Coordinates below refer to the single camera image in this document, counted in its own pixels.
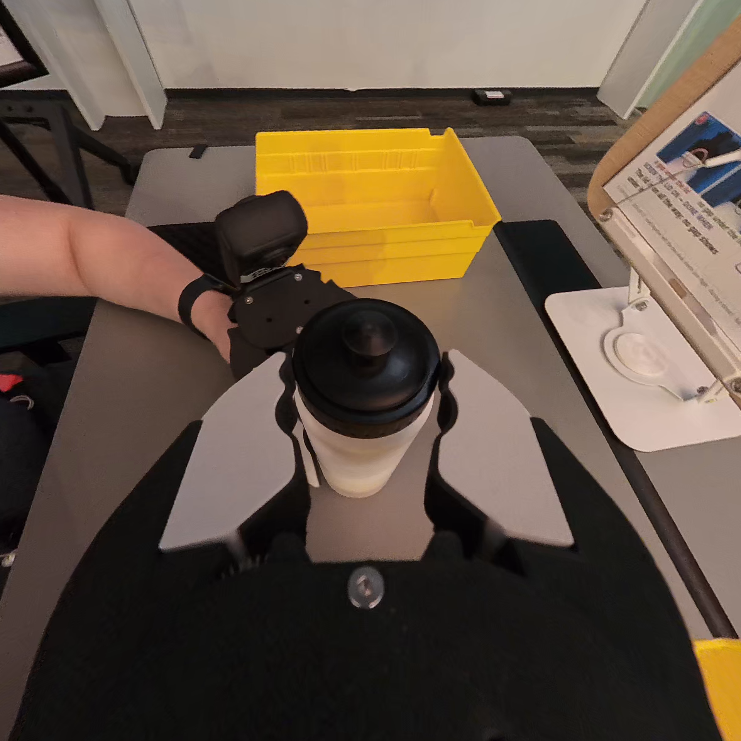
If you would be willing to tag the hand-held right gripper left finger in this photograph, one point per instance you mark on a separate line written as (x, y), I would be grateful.
(231, 463)

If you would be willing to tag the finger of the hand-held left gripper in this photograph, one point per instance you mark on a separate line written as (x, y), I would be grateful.
(312, 463)

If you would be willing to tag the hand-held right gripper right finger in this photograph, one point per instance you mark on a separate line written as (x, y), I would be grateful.
(503, 463)

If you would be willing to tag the white plastic bottle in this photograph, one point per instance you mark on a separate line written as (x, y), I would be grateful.
(359, 463)

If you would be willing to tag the black bottle lid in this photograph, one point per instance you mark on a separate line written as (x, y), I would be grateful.
(364, 376)

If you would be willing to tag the yellow plastic bin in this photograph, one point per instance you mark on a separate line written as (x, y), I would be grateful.
(376, 254)
(721, 683)

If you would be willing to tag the person's left forearm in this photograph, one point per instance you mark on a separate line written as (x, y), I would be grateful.
(87, 249)

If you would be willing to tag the person's left hand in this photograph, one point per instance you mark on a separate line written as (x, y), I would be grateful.
(217, 321)

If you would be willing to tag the black wristband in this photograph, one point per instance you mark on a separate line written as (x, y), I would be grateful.
(188, 304)

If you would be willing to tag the black wrist rest pad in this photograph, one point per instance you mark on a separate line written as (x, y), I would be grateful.
(185, 243)

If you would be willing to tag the white stand base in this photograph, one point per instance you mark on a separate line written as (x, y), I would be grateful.
(584, 347)

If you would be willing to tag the black rectangular table pad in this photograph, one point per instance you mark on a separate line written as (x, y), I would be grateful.
(544, 260)

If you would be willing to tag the black office chair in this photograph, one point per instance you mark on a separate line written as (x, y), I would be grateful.
(46, 318)

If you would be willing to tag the printed instruction sheet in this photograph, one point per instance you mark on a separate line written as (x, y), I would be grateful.
(683, 220)

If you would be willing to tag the small black floor device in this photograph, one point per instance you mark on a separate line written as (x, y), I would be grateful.
(492, 97)

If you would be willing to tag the wooden document board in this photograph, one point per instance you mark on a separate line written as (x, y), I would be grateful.
(637, 127)

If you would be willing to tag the black metal table frame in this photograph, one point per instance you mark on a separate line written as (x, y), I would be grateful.
(58, 116)

